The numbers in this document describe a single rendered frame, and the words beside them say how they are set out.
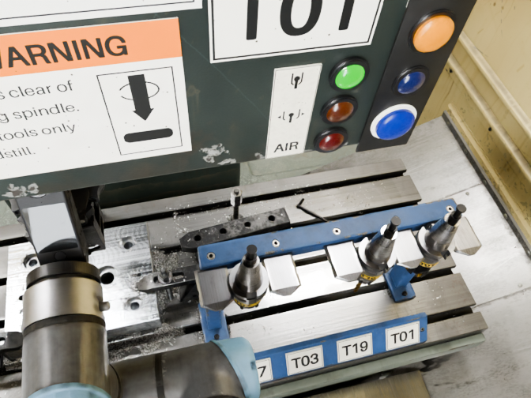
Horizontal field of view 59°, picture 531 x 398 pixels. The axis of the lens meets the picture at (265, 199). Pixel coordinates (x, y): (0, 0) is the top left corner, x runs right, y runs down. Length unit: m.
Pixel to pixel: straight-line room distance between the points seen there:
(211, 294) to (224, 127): 0.46
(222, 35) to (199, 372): 0.38
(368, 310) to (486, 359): 0.36
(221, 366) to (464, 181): 1.10
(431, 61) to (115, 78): 0.20
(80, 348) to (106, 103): 0.25
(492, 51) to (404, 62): 1.10
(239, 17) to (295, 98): 0.08
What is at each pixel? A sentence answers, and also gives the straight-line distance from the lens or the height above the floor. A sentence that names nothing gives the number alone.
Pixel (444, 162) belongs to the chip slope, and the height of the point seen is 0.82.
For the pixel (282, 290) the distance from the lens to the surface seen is 0.75.
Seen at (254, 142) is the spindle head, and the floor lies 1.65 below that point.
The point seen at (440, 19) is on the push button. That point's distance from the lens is 0.31.
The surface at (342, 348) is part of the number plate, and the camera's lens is 1.03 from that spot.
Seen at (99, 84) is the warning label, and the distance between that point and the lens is 0.28.
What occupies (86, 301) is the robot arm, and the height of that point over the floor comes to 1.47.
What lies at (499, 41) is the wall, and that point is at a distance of 1.41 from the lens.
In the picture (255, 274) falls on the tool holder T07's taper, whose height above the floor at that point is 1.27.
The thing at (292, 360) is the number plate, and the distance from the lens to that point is 1.00.
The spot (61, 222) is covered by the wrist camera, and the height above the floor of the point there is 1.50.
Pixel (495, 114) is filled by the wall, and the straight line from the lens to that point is 1.42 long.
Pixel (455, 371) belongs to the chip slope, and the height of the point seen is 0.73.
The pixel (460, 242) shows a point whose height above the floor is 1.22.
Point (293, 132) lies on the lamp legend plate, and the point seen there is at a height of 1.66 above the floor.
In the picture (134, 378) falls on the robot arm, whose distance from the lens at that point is 0.55.
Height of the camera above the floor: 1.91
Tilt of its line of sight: 56 degrees down
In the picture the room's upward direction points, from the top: 7 degrees clockwise
